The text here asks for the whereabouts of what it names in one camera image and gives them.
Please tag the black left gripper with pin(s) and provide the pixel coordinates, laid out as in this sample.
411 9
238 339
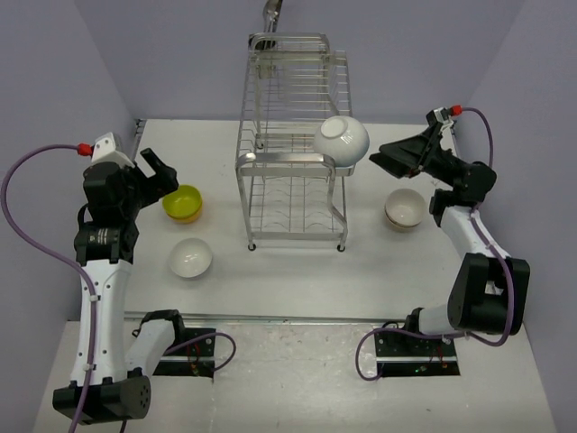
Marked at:
153 189

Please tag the small white bowl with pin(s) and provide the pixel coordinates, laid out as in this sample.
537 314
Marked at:
405 205

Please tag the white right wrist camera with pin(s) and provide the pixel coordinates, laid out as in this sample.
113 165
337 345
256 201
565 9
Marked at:
443 118

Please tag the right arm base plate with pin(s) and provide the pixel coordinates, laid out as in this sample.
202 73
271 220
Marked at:
401 356

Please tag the green bowl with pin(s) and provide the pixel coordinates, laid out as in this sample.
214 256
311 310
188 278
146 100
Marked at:
184 201

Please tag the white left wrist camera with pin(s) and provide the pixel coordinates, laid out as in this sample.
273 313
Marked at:
106 149

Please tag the stainless steel dish rack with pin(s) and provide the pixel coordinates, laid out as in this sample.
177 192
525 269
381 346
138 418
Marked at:
293 83

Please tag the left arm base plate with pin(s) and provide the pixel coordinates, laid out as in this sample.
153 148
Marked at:
195 360

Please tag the orange bowl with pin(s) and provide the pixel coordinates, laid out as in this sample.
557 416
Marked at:
188 219

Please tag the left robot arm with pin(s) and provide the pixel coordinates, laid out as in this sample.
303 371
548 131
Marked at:
110 383

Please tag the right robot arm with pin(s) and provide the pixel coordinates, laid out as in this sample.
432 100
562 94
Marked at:
488 297

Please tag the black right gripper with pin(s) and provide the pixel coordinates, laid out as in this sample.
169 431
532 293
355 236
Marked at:
418 151

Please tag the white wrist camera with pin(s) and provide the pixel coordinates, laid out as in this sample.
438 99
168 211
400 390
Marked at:
443 118
106 149

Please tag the large white bowl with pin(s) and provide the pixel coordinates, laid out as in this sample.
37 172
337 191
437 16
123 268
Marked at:
190 258
343 138

